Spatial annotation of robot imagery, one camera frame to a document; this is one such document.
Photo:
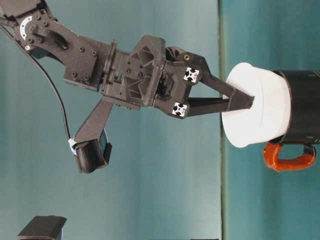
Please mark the white paper cup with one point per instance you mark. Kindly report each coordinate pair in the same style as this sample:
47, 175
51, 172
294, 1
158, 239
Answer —
262, 125

